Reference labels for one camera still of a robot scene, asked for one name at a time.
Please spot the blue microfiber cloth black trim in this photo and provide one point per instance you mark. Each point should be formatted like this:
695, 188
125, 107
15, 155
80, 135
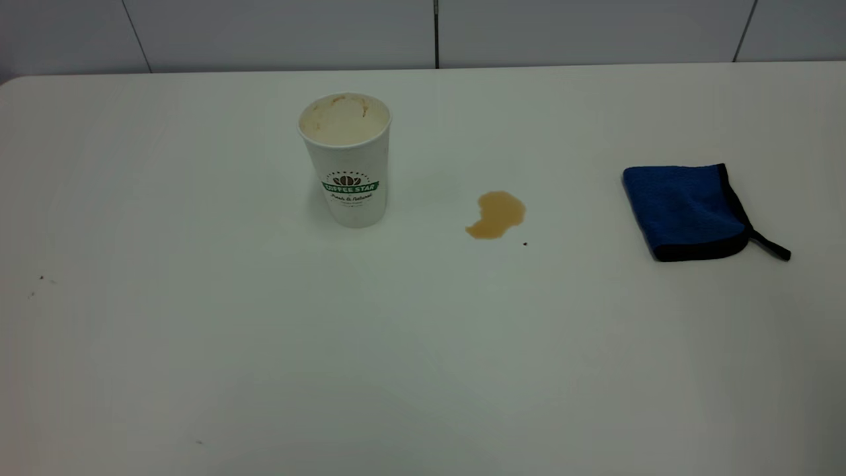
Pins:
684, 208

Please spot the white paper coffee cup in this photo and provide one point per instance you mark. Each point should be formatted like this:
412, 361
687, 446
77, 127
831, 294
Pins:
350, 165

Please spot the brown coffee spill puddle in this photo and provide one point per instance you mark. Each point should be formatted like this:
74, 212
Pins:
499, 213

